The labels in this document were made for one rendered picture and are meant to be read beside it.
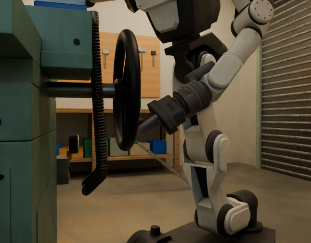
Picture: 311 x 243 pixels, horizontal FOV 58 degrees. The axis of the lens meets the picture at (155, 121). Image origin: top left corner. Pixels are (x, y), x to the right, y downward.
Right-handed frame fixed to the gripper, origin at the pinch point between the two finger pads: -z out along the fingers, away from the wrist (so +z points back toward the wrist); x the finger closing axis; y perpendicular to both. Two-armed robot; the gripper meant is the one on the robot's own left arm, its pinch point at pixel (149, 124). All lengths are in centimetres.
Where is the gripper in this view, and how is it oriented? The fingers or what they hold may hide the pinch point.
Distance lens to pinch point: 77.0
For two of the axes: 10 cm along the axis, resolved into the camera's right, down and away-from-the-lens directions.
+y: -2.0, -6.4, -7.4
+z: 8.4, -5.0, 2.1
